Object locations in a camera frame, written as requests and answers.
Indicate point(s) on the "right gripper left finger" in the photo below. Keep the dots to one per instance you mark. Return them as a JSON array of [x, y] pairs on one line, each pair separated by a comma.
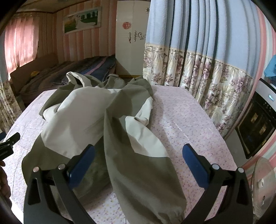
[[40, 205]]

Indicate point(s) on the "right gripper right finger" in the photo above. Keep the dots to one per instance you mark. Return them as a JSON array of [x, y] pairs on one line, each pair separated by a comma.
[[236, 206]]

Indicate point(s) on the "olive and cream jacket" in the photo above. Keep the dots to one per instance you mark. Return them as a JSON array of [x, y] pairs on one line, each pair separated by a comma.
[[113, 116]]

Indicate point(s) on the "person left hand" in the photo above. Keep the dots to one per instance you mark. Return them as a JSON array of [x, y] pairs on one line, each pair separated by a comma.
[[5, 189]]

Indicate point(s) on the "white standing fan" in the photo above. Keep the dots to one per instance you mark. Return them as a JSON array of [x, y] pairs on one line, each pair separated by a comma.
[[263, 186]]

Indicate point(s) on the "left floral curtain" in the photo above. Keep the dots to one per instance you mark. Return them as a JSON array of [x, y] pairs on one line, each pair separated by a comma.
[[9, 107]]

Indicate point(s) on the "brown headboard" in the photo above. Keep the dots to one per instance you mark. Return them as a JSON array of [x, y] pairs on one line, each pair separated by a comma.
[[22, 74]]

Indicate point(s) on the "striped dark blanket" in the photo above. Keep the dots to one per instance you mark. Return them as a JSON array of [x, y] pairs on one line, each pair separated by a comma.
[[52, 78]]

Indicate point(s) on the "yellow toy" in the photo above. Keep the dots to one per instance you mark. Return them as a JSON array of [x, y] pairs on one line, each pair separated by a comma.
[[34, 73]]

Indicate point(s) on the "black oven appliance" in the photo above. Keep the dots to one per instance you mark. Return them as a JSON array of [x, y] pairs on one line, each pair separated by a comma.
[[258, 121]]

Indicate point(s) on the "pink floral bed sheet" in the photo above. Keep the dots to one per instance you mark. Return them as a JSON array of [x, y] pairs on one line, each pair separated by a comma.
[[177, 119]]

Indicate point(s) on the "pink window curtain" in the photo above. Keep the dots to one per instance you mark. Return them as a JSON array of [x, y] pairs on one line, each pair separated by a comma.
[[21, 41]]

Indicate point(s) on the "blue cloth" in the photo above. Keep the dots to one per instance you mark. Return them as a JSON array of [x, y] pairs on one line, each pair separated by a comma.
[[270, 69]]

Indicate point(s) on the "framed wedding picture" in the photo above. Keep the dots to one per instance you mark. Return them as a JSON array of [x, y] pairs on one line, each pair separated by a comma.
[[82, 20]]

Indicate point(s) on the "blue floral curtain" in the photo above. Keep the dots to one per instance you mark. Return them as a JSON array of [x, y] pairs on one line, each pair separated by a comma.
[[210, 48]]

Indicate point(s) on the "white wardrobe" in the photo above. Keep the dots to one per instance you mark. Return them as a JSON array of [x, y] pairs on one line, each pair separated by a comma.
[[131, 25]]

